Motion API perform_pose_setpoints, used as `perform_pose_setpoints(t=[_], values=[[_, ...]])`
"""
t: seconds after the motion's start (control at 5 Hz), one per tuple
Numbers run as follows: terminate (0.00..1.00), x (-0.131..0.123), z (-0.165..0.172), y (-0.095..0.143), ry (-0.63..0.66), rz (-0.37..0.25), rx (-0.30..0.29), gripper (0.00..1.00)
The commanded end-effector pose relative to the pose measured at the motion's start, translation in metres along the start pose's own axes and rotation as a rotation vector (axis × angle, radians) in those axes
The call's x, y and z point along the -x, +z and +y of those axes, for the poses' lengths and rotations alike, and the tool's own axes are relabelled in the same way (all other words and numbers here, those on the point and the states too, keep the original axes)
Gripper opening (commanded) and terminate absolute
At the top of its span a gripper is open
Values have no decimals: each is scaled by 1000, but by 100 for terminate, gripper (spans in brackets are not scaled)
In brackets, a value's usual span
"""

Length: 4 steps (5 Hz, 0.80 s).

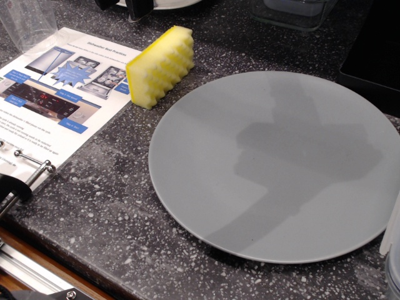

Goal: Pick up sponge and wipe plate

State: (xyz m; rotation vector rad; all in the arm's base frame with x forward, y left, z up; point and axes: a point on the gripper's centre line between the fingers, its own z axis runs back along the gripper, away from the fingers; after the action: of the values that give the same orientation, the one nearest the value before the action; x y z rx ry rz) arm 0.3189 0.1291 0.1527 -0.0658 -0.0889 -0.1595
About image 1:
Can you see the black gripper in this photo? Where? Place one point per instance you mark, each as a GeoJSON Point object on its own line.
{"type": "Point", "coordinates": [137, 9]}

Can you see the yellow wavy sponge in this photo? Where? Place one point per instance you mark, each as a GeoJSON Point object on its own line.
{"type": "Point", "coordinates": [163, 64]}

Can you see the white plate at top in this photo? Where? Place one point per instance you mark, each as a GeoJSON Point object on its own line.
{"type": "Point", "coordinates": [169, 4]}

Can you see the grey round plate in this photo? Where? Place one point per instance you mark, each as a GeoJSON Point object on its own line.
{"type": "Point", "coordinates": [277, 167]}

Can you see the clear plastic cup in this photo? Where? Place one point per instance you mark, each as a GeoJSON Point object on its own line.
{"type": "Point", "coordinates": [30, 24]}

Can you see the laminated dishwasher instruction sheet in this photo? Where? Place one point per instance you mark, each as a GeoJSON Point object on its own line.
{"type": "Point", "coordinates": [53, 102]}

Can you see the black tray at right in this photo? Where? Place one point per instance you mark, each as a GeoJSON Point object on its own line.
{"type": "Point", "coordinates": [371, 68]}

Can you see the clear plastic lidded container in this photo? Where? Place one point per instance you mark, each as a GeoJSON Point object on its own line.
{"type": "Point", "coordinates": [390, 248]}

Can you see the aluminium rail with bracket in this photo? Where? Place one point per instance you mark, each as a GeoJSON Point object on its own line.
{"type": "Point", "coordinates": [41, 283]}

